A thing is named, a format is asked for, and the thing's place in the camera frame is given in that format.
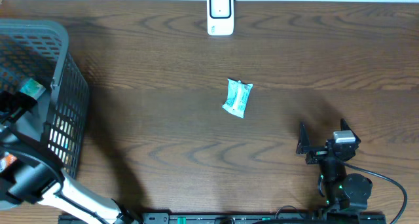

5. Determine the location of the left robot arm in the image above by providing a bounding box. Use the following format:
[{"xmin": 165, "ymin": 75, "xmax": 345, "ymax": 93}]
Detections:
[{"xmin": 1, "ymin": 90, "xmax": 143, "ymax": 223}]

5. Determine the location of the light green snack packet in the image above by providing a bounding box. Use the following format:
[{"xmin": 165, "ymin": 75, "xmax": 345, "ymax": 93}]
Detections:
[{"xmin": 222, "ymin": 79, "xmax": 253, "ymax": 119}]

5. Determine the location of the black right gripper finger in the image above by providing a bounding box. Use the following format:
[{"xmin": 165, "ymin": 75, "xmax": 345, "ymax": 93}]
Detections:
[
  {"xmin": 340, "ymin": 119, "xmax": 361, "ymax": 143},
  {"xmin": 296, "ymin": 122, "xmax": 310, "ymax": 154}
]

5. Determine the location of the grey plastic basket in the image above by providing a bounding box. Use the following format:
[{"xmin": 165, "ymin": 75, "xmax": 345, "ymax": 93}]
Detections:
[{"xmin": 0, "ymin": 18, "xmax": 91, "ymax": 212}]

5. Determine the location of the teal tissue pack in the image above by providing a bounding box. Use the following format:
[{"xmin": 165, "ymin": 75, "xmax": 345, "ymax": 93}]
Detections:
[{"xmin": 20, "ymin": 78, "xmax": 46, "ymax": 100}]

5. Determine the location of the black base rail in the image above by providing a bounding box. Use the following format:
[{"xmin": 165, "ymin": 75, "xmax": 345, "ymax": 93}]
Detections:
[{"xmin": 58, "ymin": 212, "xmax": 387, "ymax": 224}]

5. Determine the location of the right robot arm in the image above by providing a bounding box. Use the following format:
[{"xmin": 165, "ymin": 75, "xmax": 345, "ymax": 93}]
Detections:
[{"xmin": 296, "ymin": 119, "xmax": 373, "ymax": 219}]

